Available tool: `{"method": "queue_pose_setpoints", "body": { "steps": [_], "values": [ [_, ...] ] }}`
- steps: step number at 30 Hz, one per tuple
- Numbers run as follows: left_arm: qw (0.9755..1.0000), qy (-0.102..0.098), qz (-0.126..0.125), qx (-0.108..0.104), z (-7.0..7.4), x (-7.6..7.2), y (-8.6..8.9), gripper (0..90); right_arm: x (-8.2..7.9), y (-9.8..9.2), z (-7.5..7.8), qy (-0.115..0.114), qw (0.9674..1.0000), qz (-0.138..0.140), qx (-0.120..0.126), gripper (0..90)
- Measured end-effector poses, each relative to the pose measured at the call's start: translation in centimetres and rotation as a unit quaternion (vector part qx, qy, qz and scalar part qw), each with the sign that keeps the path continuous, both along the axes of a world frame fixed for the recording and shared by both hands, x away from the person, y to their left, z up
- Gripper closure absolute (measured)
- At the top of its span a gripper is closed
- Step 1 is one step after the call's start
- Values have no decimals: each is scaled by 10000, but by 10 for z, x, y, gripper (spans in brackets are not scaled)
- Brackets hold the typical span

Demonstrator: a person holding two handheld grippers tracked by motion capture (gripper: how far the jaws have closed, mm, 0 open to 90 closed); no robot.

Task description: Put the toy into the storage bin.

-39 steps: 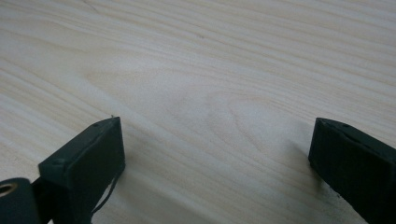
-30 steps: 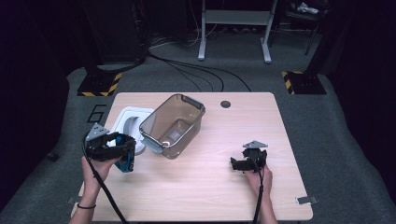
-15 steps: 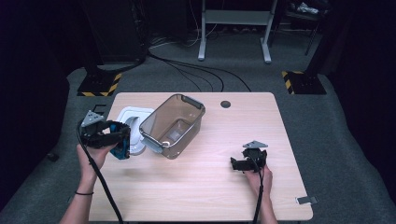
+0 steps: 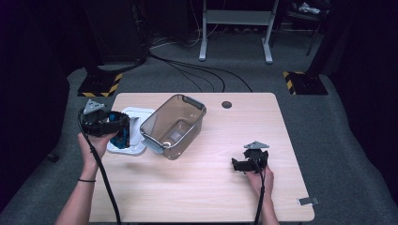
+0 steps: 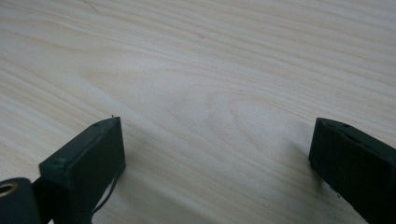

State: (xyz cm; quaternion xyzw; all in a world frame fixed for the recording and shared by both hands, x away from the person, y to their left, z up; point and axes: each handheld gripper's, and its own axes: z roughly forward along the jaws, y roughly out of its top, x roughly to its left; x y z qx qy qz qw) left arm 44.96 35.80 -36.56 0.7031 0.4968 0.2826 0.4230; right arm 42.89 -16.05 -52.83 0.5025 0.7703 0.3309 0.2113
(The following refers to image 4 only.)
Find black floor cable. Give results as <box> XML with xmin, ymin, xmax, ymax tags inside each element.
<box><xmin>168</xmin><ymin>62</ymin><xmax>205</xmax><ymax>93</ymax></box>
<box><xmin>162</xmin><ymin>59</ymin><xmax>226</xmax><ymax>93</ymax></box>
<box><xmin>148</xmin><ymin>51</ymin><xmax>253</xmax><ymax>93</ymax></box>

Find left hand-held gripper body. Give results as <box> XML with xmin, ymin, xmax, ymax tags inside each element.
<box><xmin>78</xmin><ymin>98</ymin><xmax>111</xmax><ymax>138</ymax></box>

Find hand-held gripper cable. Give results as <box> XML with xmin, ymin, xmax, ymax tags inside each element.
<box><xmin>77</xmin><ymin>111</ymin><xmax>123</xmax><ymax>225</ymax></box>
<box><xmin>253</xmin><ymin>155</ymin><xmax>268</xmax><ymax>225</ymax></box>

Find white metal desk frame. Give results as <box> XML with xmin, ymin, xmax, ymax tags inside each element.
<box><xmin>198</xmin><ymin>0</ymin><xmax>280</xmax><ymax>65</ymax></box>

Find striped black stand base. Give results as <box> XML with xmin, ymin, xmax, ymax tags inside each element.
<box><xmin>283</xmin><ymin>70</ymin><xmax>329</xmax><ymax>96</ymax></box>
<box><xmin>77</xmin><ymin>72</ymin><xmax>124</xmax><ymax>98</ymax></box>

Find person's left hand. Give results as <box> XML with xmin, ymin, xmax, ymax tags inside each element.
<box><xmin>77</xmin><ymin>130</ymin><xmax>119</xmax><ymax>172</ymax></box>

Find left hand-held gripper cable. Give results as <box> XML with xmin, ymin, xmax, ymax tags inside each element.
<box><xmin>77</xmin><ymin>111</ymin><xmax>123</xmax><ymax>225</ymax></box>

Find person's right hand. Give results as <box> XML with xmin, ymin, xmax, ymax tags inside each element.
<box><xmin>245</xmin><ymin>164</ymin><xmax>276</xmax><ymax>202</ymax></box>

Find white box lid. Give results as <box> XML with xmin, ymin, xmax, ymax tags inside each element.
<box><xmin>106</xmin><ymin>106</ymin><xmax>156</xmax><ymax>157</ymax></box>

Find clear grey storage box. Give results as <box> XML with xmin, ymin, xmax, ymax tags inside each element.
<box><xmin>139</xmin><ymin>94</ymin><xmax>207</xmax><ymax>161</ymax></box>

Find right hand-held gripper cable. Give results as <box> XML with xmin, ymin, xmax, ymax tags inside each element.
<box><xmin>253</xmin><ymin>155</ymin><xmax>268</xmax><ymax>225</ymax></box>

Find dark chair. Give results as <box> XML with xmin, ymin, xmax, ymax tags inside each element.
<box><xmin>275</xmin><ymin>0</ymin><xmax>333</xmax><ymax>57</ymax></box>

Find black equipment cabinet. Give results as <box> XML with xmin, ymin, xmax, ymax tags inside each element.
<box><xmin>80</xmin><ymin>0</ymin><xmax>148</xmax><ymax>65</ymax></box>

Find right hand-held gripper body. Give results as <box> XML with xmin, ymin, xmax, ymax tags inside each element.
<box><xmin>242</xmin><ymin>141</ymin><xmax>270</xmax><ymax>174</ymax></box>

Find blue toy car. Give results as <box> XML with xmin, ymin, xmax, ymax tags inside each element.
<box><xmin>108</xmin><ymin>112</ymin><xmax>131</xmax><ymax>150</ymax></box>

